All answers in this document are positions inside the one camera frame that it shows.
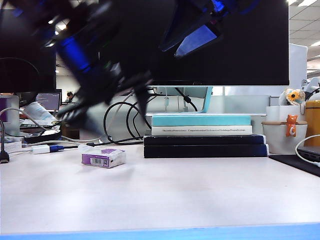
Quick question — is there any black round dish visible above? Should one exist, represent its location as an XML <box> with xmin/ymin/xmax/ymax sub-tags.
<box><xmin>23</xmin><ymin>129</ymin><xmax>62</xmax><ymax>145</ymax></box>

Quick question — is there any white printed tube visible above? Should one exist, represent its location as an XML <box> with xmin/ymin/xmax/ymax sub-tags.
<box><xmin>23</xmin><ymin>102</ymin><xmax>59</xmax><ymax>126</ymax></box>

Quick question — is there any silver laptop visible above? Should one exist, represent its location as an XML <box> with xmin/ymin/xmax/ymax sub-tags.
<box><xmin>296</xmin><ymin>145</ymin><xmax>320</xmax><ymax>163</ymax></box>

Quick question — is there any wide black monitor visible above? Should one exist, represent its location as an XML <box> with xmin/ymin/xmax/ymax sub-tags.
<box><xmin>0</xmin><ymin>9</ymin><xmax>57</xmax><ymax>97</ymax></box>

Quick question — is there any yellow tin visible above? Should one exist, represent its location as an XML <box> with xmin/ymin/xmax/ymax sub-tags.
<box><xmin>303</xmin><ymin>100</ymin><xmax>320</xmax><ymax>148</ymax></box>

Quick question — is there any stack of magazines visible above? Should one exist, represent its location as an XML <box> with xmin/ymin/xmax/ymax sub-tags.
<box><xmin>19</xmin><ymin>119</ymin><xmax>62</xmax><ymax>131</ymax></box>

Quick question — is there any stack of books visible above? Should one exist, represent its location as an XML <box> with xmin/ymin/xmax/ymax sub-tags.
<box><xmin>79</xmin><ymin>95</ymin><xmax>272</xmax><ymax>144</ymax></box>

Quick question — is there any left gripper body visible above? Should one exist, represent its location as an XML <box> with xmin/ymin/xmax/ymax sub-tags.
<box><xmin>43</xmin><ymin>34</ymin><xmax>154</xmax><ymax>105</ymax></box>

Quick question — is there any teal book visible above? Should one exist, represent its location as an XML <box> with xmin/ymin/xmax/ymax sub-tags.
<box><xmin>151</xmin><ymin>115</ymin><xmax>252</xmax><ymax>128</ymax></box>

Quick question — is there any sunflower plush ornament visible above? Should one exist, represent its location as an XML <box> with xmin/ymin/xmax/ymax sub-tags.
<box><xmin>278</xmin><ymin>87</ymin><xmax>307</xmax><ymax>116</ymax></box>

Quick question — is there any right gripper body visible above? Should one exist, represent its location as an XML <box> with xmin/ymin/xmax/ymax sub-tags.
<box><xmin>174</xmin><ymin>0</ymin><xmax>263</xmax><ymax>26</ymax></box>

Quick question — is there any white storage box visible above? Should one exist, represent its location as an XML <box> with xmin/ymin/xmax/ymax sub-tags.
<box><xmin>265</xmin><ymin>105</ymin><xmax>305</xmax><ymax>123</ymax></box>

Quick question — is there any large black AOC monitor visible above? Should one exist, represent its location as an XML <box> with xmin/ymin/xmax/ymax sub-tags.
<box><xmin>99</xmin><ymin>0</ymin><xmax>290</xmax><ymax>87</ymax></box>

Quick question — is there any black monitor power cable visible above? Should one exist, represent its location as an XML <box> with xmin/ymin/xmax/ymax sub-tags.
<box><xmin>174</xmin><ymin>87</ymin><xmax>199</xmax><ymax>113</ymax></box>

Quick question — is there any small hanging tag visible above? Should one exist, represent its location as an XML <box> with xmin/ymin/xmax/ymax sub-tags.
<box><xmin>163</xmin><ymin>87</ymin><xmax>171</xmax><ymax>111</ymax></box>

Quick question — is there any lit code screen monitor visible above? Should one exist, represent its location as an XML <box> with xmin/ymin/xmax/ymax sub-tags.
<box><xmin>35</xmin><ymin>92</ymin><xmax>63</xmax><ymax>114</ymax></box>

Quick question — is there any black desk mat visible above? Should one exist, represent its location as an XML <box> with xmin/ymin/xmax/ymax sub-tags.
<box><xmin>268</xmin><ymin>154</ymin><xmax>320</xmax><ymax>179</ymax></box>

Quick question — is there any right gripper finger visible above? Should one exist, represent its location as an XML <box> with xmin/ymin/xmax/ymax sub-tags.
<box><xmin>159</xmin><ymin>9</ymin><xmax>208</xmax><ymax>52</ymax></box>
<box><xmin>174</xmin><ymin>24</ymin><xmax>224</xmax><ymax>58</ymax></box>

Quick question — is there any black cable blue plug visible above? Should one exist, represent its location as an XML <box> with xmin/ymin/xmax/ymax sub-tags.
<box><xmin>49</xmin><ymin>141</ymin><xmax>146</xmax><ymax>153</ymax></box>

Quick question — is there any white charging cable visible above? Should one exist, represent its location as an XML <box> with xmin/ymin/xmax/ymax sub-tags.
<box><xmin>294</xmin><ymin>134</ymin><xmax>320</xmax><ymax>169</ymax></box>

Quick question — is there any white partition panel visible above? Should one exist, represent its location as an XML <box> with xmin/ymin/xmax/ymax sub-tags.
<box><xmin>289</xmin><ymin>43</ymin><xmax>309</xmax><ymax>88</ymax></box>

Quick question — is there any white mug wooden lid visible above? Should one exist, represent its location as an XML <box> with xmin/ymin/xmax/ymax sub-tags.
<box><xmin>261</xmin><ymin>120</ymin><xmax>308</xmax><ymax>156</ymax></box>

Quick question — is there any white carton box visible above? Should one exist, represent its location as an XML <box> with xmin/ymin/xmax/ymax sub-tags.
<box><xmin>0</xmin><ymin>139</ymin><xmax>24</xmax><ymax>155</ymax></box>

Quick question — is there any white video adapter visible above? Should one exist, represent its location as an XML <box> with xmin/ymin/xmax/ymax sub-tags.
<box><xmin>31</xmin><ymin>144</ymin><xmax>51</xmax><ymax>155</ymax></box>

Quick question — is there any white book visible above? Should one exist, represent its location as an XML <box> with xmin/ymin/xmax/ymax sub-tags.
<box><xmin>151</xmin><ymin>125</ymin><xmax>254</xmax><ymax>137</ymax></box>

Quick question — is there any orange cat figurine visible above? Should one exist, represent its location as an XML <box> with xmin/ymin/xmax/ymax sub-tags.
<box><xmin>285</xmin><ymin>114</ymin><xmax>298</xmax><ymax>138</ymax></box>

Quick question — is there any grey cable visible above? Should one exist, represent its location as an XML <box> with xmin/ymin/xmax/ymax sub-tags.
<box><xmin>0</xmin><ymin>108</ymin><xmax>49</xmax><ymax>132</ymax></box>

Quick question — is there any black looped cable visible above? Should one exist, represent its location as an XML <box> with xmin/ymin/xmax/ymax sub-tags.
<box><xmin>125</xmin><ymin>101</ymin><xmax>146</xmax><ymax>140</ymax></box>
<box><xmin>102</xmin><ymin>101</ymin><xmax>146</xmax><ymax>146</ymax></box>

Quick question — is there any black HDMI cable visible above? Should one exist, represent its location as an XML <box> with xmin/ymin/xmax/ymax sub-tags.
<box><xmin>0</xmin><ymin>119</ymin><xmax>11</xmax><ymax>166</ymax></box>

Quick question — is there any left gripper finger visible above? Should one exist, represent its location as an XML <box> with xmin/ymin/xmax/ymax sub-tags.
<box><xmin>56</xmin><ymin>99</ymin><xmax>109</xmax><ymax>136</ymax></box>
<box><xmin>134</xmin><ymin>74</ymin><xmax>154</xmax><ymax>121</ymax></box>

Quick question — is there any purple tissue packet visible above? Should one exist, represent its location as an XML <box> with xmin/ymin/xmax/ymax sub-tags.
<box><xmin>78</xmin><ymin>144</ymin><xmax>127</xmax><ymax>169</ymax></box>

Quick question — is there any teal silver monitor stand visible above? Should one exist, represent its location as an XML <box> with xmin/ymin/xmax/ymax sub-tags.
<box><xmin>144</xmin><ymin>86</ymin><xmax>268</xmax><ymax>118</ymax></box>

